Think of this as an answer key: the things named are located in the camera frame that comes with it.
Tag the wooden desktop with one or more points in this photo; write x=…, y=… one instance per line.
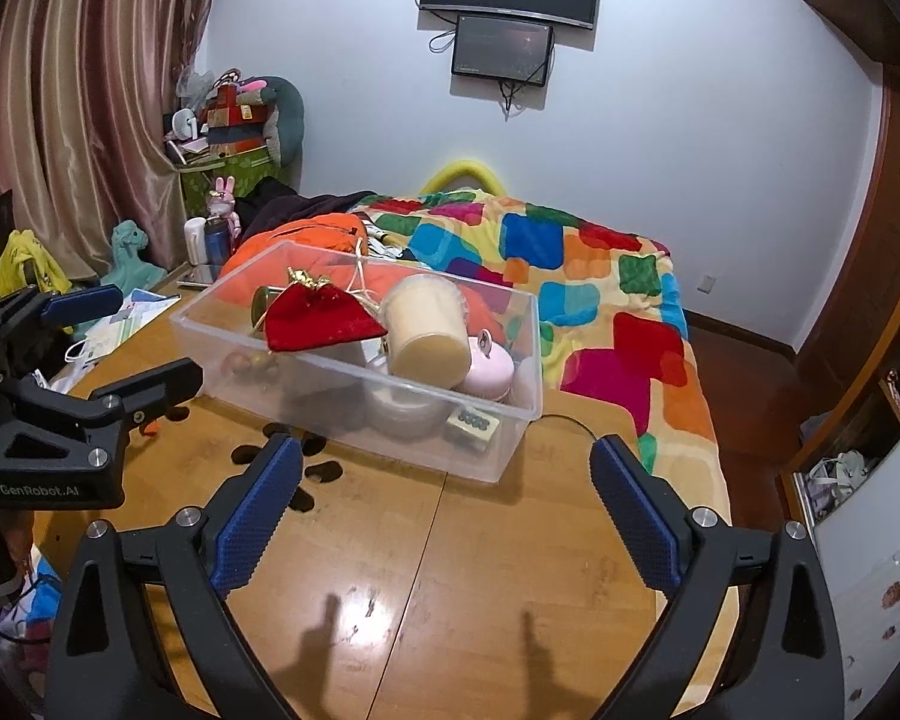
x=457, y=555

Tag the grey plush cushion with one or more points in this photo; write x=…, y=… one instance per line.
x=285, y=120

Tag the dark cloth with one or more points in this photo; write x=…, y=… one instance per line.
x=292, y=206

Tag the yellow foam arch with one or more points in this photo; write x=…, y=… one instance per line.
x=461, y=165

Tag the small black monitor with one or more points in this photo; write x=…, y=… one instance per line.
x=502, y=49

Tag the printed paper sheets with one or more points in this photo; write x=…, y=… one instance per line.
x=127, y=319

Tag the yellow cloth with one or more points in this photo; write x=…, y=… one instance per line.
x=26, y=270

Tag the colourful clothes pile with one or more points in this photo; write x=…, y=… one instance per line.
x=30, y=615

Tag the colourful patchwork blanket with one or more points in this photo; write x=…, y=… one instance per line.
x=570, y=277

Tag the pink round case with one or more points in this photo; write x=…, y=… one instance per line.
x=487, y=375

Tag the white cup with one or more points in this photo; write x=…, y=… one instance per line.
x=195, y=240

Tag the clear plastic storage box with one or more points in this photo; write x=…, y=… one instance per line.
x=330, y=390

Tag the white cream jar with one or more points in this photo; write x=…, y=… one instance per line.
x=405, y=409

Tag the pink rabbit toy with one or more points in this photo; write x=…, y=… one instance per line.
x=225, y=199

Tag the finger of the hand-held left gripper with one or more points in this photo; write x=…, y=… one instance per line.
x=157, y=390
x=82, y=304

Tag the orange pillow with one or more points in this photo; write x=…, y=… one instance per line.
x=322, y=229

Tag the white wall outlet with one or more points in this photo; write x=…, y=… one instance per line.
x=709, y=283

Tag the cream plastic tub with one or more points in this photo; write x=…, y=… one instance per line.
x=424, y=330

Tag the green patterned gift bag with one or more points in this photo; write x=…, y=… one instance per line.
x=202, y=191

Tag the red pouch with gold trim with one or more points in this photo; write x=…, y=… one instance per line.
x=315, y=319

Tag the white desk fan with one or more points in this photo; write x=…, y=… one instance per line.
x=184, y=124

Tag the brown wooden door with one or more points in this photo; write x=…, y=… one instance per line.
x=870, y=240

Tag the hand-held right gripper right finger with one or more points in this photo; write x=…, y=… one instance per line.
x=634, y=517

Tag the pink striped curtain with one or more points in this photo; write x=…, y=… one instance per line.
x=82, y=127

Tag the teal plush animal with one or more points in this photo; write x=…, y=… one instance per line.
x=127, y=244

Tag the open wooden shelf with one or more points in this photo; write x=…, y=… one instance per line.
x=840, y=472

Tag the white cabinet with stickers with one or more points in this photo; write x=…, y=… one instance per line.
x=870, y=577

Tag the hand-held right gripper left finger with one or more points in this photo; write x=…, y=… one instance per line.
x=259, y=517

